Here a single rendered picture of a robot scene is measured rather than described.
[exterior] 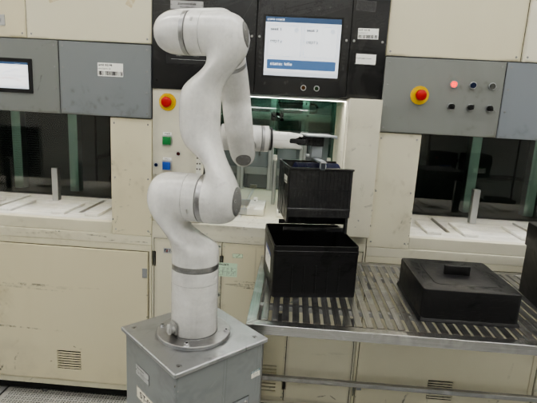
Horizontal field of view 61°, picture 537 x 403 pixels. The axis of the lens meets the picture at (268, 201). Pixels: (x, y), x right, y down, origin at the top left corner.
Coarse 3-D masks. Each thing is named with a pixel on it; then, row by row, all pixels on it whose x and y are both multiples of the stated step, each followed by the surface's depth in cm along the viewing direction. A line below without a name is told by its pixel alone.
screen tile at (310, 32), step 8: (304, 32) 168; (312, 32) 168; (320, 32) 168; (328, 32) 168; (336, 32) 168; (304, 40) 169; (328, 40) 169; (336, 40) 168; (304, 48) 170; (312, 48) 169; (320, 48) 169; (328, 48) 169; (304, 56) 170; (312, 56) 170; (320, 56) 170; (328, 56) 170
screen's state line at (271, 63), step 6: (270, 60) 171; (276, 60) 171; (282, 60) 171; (288, 60) 171; (294, 60) 171; (270, 66) 172; (276, 66) 172; (282, 66) 171; (288, 66) 171; (294, 66) 171; (300, 66) 171; (306, 66) 171; (312, 66) 171; (318, 66) 171; (324, 66) 171; (330, 66) 170
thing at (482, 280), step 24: (408, 264) 153; (432, 264) 154; (456, 264) 155; (480, 264) 157; (408, 288) 147; (432, 288) 133; (456, 288) 134; (480, 288) 135; (504, 288) 136; (432, 312) 133; (456, 312) 133; (480, 312) 132; (504, 312) 132
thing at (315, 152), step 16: (288, 160) 160; (304, 160) 162; (320, 160) 143; (288, 176) 141; (304, 176) 141; (320, 176) 142; (336, 176) 142; (352, 176) 143; (288, 192) 141; (304, 192) 142; (320, 192) 143; (336, 192) 143; (288, 208) 142; (304, 208) 143; (320, 208) 143; (336, 208) 144
